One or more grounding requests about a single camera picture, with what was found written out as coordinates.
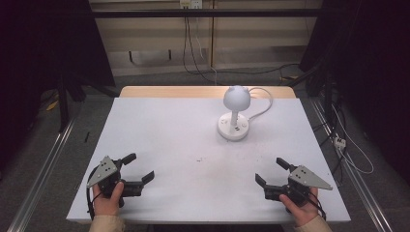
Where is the aluminium floor rail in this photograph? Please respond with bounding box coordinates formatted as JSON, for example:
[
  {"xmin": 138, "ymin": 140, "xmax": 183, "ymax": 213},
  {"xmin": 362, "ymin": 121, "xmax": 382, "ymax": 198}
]
[
  {"xmin": 6, "ymin": 118, "xmax": 77, "ymax": 232},
  {"xmin": 309, "ymin": 98, "xmax": 395, "ymax": 232}
]

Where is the person's right hand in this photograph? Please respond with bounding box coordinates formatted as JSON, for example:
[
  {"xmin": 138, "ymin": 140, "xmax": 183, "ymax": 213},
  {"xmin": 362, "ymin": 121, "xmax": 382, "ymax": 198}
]
[{"xmin": 278, "ymin": 188, "xmax": 320, "ymax": 228}]

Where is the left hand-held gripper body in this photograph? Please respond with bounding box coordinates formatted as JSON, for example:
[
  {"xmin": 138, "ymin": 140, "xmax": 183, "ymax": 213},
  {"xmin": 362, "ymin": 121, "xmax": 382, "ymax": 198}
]
[{"xmin": 86, "ymin": 155, "xmax": 144, "ymax": 208}]

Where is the white desk lamp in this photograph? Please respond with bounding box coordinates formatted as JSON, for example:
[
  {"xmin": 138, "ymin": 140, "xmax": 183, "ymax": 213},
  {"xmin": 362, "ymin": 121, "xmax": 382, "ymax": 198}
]
[{"xmin": 217, "ymin": 84, "xmax": 251, "ymax": 142}]

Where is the white floor power strip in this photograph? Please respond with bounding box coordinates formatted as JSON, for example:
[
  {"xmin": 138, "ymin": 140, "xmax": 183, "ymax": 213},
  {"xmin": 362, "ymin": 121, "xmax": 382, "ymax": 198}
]
[{"xmin": 333, "ymin": 134, "xmax": 348, "ymax": 151}]

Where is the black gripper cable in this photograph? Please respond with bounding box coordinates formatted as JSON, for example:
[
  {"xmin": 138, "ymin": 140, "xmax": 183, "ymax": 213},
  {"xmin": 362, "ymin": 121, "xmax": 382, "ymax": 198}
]
[
  {"xmin": 299, "ymin": 187, "xmax": 328, "ymax": 222},
  {"xmin": 85, "ymin": 166, "xmax": 99, "ymax": 221}
]

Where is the person's left hand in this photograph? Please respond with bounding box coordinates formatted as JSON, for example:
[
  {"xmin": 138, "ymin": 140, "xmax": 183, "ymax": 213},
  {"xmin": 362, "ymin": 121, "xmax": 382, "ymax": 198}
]
[{"xmin": 92, "ymin": 181, "xmax": 126, "ymax": 218}]

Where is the black curtain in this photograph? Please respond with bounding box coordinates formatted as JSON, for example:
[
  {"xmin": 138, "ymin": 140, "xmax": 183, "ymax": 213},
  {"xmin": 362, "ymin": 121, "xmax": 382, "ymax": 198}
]
[
  {"xmin": 0, "ymin": 0, "xmax": 116, "ymax": 175},
  {"xmin": 299, "ymin": 0, "xmax": 410, "ymax": 185}
]

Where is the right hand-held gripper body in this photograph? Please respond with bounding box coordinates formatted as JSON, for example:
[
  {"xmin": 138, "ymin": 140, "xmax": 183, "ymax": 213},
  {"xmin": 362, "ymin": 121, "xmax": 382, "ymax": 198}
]
[{"xmin": 264, "ymin": 164, "xmax": 334, "ymax": 215}]

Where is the black floor cable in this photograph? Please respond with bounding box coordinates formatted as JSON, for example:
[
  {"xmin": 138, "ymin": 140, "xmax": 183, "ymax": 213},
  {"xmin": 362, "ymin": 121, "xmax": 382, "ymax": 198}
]
[{"xmin": 206, "ymin": 63, "xmax": 301, "ymax": 77}]

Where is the black hanging cable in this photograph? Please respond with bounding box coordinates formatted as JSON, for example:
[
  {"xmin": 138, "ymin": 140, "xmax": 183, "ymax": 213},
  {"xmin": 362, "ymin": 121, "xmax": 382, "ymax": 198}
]
[{"xmin": 182, "ymin": 15, "xmax": 221, "ymax": 86}]

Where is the white lamp cable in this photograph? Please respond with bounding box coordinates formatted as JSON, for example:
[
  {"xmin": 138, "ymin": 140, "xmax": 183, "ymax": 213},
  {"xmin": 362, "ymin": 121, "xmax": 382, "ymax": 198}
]
[{"xmin": 245, "ymin": 86, "xmax": 275, "ymax": 122}]

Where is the white wall socket strip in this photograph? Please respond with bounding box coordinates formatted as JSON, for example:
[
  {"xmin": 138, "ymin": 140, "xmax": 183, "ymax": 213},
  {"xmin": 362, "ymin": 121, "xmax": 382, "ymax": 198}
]
[{"xmin": 179, "ymin": 0, "xmax": 204, "ymax": 10}]

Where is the black horizontal frame bar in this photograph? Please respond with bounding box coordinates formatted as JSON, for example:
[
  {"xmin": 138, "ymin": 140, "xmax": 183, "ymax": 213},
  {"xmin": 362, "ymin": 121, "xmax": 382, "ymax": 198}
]
[{"xmin": 91, "ymin": 8, "xmax": 324, "ymax": 19}]

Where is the white hanging cable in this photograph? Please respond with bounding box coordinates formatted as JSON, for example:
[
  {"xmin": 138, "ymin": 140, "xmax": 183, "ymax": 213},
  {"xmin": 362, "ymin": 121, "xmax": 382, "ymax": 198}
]
[{"xmin": 194, "ymin": 16, "xmax": 219, "ymax": 85}]

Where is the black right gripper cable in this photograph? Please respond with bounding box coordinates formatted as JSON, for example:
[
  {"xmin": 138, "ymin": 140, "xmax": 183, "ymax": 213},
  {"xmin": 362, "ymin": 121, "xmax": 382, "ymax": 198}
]
[{"xmin": 299, "ymin": 187, "xmax": 328, "ymax": 222}]

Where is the yellow floor tape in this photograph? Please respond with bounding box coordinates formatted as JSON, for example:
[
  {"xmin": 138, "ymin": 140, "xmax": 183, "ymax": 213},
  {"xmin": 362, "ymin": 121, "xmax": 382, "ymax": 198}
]
[{"xmin": 45, "ymin": 99, "xmax": 60, "ymax": 112}]

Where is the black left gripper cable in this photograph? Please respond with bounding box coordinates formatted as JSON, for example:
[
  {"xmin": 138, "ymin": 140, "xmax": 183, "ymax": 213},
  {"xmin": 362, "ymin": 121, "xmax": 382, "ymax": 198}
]
[{"xmin": 85, "ymin": 166, "xmax": 99, "ymax": 221}]

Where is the black metal stand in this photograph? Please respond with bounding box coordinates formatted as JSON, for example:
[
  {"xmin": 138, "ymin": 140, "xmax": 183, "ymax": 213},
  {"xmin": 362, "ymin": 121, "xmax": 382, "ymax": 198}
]
[{"xmin": 55, "ymin": 72, "xmax": 72, "ymax": 133}]

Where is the white floor cable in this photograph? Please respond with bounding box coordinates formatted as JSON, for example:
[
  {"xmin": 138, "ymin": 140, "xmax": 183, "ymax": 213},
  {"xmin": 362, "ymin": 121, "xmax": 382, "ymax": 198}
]
[{"xmin": 331, "ymin": 104, "xmax": 375, "ymax": 176}]

